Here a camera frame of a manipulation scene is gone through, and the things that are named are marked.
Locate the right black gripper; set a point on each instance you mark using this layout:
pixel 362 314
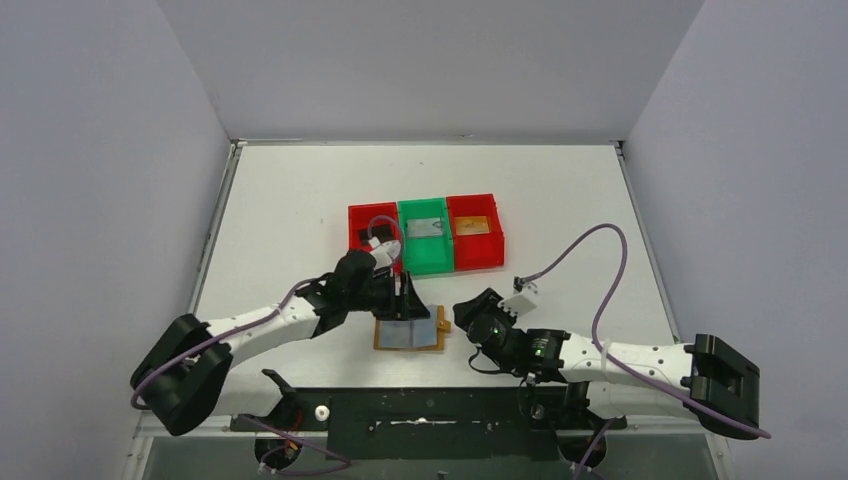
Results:
pixel 477 311

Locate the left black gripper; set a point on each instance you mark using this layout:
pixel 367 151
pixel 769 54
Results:
pixel 404 298

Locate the yellow leather card holder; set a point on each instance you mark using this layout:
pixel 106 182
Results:
pixel 424 334

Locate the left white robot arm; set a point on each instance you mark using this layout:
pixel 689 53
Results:
pixel 192 371

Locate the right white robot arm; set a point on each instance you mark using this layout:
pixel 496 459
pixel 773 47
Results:
pixel 706 380

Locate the gold card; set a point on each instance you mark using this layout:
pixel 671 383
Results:
pixel 471 225

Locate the silver card in green bin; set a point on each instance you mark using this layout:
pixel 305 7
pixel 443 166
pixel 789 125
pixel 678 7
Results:
pixel 424 227

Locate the green middle bin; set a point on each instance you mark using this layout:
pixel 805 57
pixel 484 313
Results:
pixel 429 246

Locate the right red bin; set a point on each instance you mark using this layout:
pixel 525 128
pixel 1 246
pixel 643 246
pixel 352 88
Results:
pixel 478 237

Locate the red bin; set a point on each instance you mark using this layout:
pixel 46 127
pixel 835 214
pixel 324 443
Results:
pixel 381 221
pixel 478 237

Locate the left red bin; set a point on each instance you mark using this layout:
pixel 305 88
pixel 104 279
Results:
pixel 381 221

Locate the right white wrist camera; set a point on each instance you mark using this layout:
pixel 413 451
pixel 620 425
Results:
pixel 520 303

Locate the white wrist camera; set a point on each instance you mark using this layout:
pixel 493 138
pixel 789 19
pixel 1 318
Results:
pixel 385 253
pixel 520 303

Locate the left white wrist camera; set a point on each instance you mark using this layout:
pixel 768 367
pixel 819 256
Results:
pixel 385 253

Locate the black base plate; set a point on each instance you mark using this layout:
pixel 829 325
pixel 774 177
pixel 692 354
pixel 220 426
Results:
pixel 427 423

